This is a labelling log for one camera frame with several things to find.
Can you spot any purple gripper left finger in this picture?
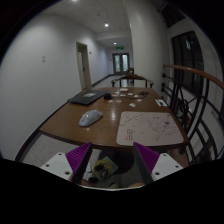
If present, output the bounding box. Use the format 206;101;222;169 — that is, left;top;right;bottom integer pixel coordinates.
40;141;93;185

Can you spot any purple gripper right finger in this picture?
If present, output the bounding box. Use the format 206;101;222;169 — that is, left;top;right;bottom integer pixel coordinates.
132;141;184;185

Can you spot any white patterned mouse pad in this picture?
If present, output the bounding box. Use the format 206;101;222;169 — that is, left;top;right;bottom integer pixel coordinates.
116;111;184;147

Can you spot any grey computer mouse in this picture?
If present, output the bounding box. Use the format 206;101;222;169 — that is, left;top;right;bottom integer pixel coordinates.
79;110;103;127

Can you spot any yellow green bag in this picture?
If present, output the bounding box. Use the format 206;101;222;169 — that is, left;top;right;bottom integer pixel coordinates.
92;157;118;180

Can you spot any white card on table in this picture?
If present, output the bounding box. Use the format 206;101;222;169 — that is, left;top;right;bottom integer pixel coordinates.
155;99;167;107

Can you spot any dark closed laptop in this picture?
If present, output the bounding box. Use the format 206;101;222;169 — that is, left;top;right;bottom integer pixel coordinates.
69;90;106;105

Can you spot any small black box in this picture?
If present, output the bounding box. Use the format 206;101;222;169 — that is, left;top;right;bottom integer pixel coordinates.
104;93;112;100

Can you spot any white paper sheet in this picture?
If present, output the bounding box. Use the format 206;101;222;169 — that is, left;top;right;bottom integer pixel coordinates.
120;88;128;92

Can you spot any wooden armchair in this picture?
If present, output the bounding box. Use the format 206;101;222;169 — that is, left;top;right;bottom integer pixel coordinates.
111;73;154;88

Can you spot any glass double door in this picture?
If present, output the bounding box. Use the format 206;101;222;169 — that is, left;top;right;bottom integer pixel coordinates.
113;53;129;74

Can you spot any wooden stair handrail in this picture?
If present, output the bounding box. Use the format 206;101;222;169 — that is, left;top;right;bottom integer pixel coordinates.
163;64;224;90

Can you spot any dark side door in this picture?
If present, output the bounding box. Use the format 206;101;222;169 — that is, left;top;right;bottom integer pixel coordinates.
76;42;92;90

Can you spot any dark window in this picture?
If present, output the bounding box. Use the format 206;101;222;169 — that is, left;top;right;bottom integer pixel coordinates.
172;31;204;95

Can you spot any green exit sign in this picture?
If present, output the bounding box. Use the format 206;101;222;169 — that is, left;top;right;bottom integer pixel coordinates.
116;46;124;50

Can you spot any black cable bundle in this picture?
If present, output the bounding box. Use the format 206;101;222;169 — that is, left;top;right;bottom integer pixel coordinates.
135;90;151;99

